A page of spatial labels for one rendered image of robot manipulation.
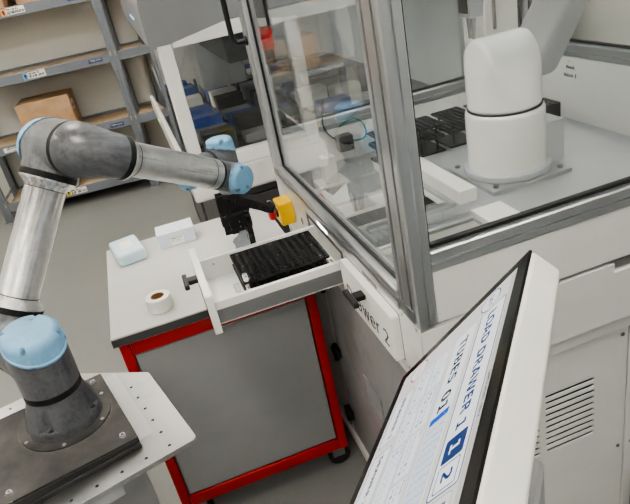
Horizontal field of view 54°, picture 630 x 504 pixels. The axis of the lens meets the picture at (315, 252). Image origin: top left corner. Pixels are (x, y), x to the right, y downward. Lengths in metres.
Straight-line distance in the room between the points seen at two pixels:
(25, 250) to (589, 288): 1.14
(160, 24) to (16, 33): 3.58
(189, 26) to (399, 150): 1.36
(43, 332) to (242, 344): 0.67
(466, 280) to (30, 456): 0.92
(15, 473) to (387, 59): 1.03
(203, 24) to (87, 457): 1.44
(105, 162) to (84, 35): 4.36
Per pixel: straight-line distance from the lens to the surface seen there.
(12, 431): 1.51
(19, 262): 1.43
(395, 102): 0.97
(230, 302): 1.48
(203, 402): 1.92
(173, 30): 2.23
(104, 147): 1.33
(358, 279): 1.36
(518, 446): 0.60
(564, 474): 1.63
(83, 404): 1.40
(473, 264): 1.14
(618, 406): 1.59
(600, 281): 1.34
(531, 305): 0.75
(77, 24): 5.65
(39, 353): 1.31
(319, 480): 2.22
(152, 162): 1.39
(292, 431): 2.06
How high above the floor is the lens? 1.61
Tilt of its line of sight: 27 degrees down
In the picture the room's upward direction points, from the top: 12 degrees counter-clockwise
